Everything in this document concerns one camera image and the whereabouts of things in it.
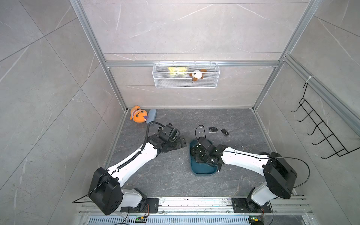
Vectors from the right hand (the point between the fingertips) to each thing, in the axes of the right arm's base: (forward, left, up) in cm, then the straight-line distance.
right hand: (196, 156), depth 86 cm
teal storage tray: (-6, -3, -5) cm, 8 cm away
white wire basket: (+39, -10, +30) cm, 50 cm away
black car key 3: (-13, -8, +20) cm, 26 cm away
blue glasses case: (+37, +34, -2) cm, 50 cm away
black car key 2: (+21, -23, -5) cm, 32 cm away
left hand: (+5, +9, +11) cm, 15 cm away
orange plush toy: (+33, +42, +4) cm, 54 cm away
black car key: (+24, -15, -4) cm, 28 cm away
